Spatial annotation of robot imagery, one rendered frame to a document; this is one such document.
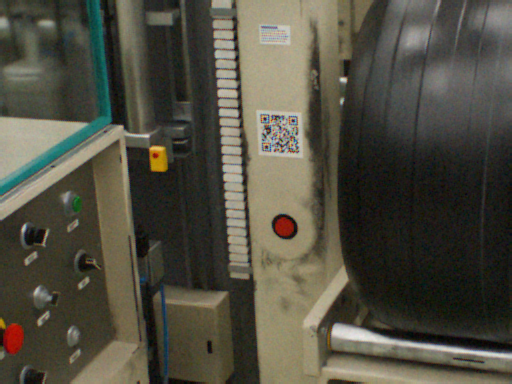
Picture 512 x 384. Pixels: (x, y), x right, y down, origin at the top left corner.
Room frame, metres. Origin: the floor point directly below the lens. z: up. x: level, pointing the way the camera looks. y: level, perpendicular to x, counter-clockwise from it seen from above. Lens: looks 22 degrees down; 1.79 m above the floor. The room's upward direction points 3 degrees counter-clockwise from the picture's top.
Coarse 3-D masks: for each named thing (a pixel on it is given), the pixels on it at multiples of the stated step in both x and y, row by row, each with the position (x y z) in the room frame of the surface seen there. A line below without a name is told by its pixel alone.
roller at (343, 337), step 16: (336, 336) 1.61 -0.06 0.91; (352, 336) 1.61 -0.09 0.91; (368, 336) 1.60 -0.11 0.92; (384, 336) 1.59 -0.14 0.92; (400, 336) 1.59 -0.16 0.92; (416, 336) 1.58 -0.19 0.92; (432, 336) 1.58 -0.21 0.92; (448, 336) 1.58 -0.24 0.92; (352, 352) 1.61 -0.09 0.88; (368, 352) 1.59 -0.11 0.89; (384, 352) 1.58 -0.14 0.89; (400, 352) 1.57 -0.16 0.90; (416, 352) 1.56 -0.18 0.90; (432, 352) 1.56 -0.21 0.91; (448, 352) 1.55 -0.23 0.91; (464, 352) 1.54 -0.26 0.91; (480, 352) 1.54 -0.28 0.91; (496, 352) 1.53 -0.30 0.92; (480, 368) 1.54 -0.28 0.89; (496, 368) 1.52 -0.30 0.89
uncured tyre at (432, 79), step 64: (384, 0) 1.64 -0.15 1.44; (448, 0) 1.60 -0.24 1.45; (384, 64) 1.53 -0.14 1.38; (448, 64) 1.50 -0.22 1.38; (384, 128) 1.48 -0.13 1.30; (448, 128) 1.45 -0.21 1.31; (384, 192) 1.45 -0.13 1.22; (448, 192) 1.42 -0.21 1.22; (384, 256) 1.46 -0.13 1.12; (448, 256) 1.42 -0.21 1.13; (384, 320) 1.55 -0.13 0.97; (448, 320) 1.48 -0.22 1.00
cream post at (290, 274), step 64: (256, 0) 1.73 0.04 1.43; (320, 0) 1.73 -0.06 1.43; (256, 64) 1.73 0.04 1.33; (320, 64) 1.72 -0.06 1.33; (256, 128) 1.73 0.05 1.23; (320, 128) 1.71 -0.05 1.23; (256, 192) 1.73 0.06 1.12; (320, 192) 1.70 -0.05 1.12; (256, 256) 1.74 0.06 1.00; (320, 256) 1.70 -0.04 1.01; (256, 320) 1.74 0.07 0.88
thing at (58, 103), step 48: (0, 0) 1.44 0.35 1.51; (48, 0) 1.54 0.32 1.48; (96, 0) 1.66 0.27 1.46; (0, 48) 1.42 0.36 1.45; (48, 48) 1.53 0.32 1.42; (96, 48) 1.65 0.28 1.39; (0, 96) 1.41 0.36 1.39; (48, 96) 1.52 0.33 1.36; (96, 96) 1.64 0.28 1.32; (0, 144) 1.40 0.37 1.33; (48, 144) 1.50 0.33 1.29; (0, 192) 1.37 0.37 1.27
